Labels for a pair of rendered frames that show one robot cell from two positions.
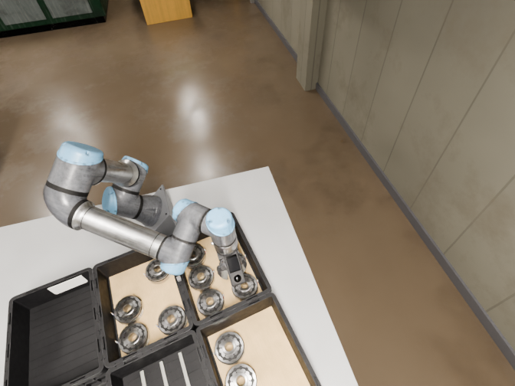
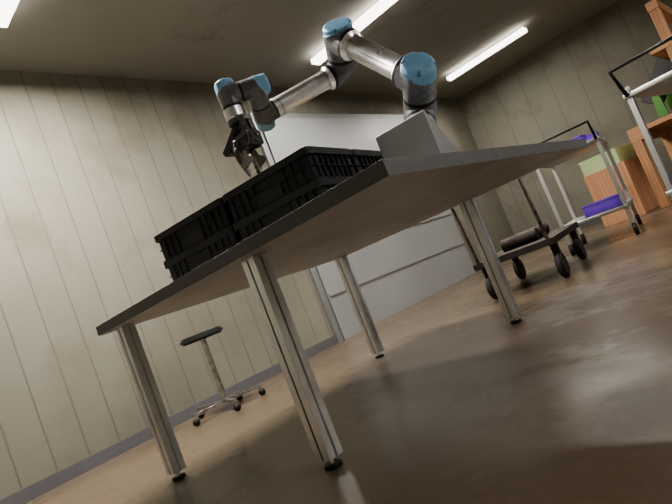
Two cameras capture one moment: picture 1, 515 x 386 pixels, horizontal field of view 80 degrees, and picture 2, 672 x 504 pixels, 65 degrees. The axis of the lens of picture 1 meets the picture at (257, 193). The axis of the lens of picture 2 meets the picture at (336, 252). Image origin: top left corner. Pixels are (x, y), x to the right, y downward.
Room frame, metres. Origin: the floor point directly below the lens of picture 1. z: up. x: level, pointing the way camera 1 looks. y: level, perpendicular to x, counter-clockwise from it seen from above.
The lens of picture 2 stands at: (2.05, -0.88, 0.47)
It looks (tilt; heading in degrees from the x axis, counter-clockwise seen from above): 4 degrees up; 143
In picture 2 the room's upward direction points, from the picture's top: 22 degrees counter-clockwise
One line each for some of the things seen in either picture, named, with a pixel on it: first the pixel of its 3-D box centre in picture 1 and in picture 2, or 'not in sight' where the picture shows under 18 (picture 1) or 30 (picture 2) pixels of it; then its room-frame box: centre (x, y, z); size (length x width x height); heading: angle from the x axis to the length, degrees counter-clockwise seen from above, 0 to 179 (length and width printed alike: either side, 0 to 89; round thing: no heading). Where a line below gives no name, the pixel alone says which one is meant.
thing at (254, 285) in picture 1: (244, 286); not in sight; (0.47, 0.08, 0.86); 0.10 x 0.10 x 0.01
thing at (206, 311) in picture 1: (210, 301); not in sight; (0.42, 0.21, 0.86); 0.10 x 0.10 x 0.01
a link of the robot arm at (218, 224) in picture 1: (220, 227); (228, 95); (0.49, 0.11, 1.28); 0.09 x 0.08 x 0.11; 59
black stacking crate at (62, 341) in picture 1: (62, 336); not in sight; (0.33, 0.74, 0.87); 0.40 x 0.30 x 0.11; 22
